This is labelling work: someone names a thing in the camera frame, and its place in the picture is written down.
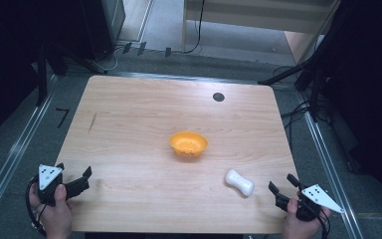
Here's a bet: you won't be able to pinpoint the black hanging cable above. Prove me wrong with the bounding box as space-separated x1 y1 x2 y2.
182 0 207 55

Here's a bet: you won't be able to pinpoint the person's right hand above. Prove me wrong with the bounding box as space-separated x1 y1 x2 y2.
281 197 331 239

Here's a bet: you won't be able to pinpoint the dark cabinet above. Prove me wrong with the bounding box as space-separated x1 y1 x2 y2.
78 0 127 63

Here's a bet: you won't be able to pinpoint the metal floor rail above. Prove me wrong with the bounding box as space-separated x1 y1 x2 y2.
296 91 366 239
0 75 60 230

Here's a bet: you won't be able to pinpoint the black floor cables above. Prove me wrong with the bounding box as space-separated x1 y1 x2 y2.
272 65 331 147

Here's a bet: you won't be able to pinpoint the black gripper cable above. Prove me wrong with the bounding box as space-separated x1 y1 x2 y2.
312 207 332 239
25 175 49 237

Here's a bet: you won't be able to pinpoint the person's left hand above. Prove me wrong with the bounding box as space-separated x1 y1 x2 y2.
28 183 75 239

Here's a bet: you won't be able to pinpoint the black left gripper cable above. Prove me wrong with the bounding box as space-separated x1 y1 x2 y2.
25 175 49 237

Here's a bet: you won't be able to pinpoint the white floor cable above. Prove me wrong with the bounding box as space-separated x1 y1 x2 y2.
92 44 127 74

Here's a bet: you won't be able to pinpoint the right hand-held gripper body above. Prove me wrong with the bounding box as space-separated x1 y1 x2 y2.
275 183 345 223

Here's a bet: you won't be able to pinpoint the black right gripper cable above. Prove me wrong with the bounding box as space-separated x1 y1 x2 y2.
312 207 332 239

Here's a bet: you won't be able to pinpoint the orange plastic bowl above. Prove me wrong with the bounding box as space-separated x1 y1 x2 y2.
168 130 210 159

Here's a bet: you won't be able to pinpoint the black metal stand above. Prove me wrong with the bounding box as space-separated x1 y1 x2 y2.
258 49 332 123
35 41 108 108

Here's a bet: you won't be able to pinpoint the white peanut-shaped bottle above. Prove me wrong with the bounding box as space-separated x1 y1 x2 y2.
224 168 256 197

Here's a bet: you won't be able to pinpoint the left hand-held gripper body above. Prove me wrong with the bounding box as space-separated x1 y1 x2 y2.
36 164 91 207

